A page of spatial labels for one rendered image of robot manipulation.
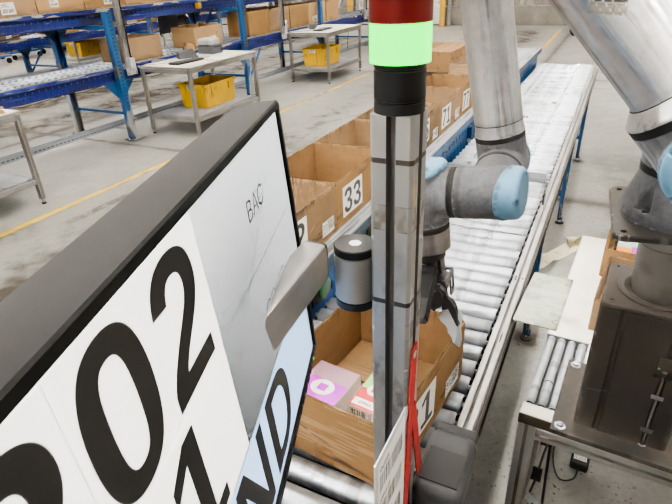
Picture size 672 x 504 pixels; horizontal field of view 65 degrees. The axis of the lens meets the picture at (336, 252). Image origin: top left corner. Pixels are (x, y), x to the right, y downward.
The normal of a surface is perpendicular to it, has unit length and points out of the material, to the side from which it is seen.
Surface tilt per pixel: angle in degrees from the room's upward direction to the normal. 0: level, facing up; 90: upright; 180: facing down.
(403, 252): 90
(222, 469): 86
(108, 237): 4
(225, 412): 86
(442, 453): 8
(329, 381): 0
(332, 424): 91
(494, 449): 0
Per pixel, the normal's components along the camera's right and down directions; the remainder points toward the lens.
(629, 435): -0.50, 0.43
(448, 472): -0.11, -0.81
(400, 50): -0.12, 0.47
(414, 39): 0.32, 0.44
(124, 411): 0.99, -0.04
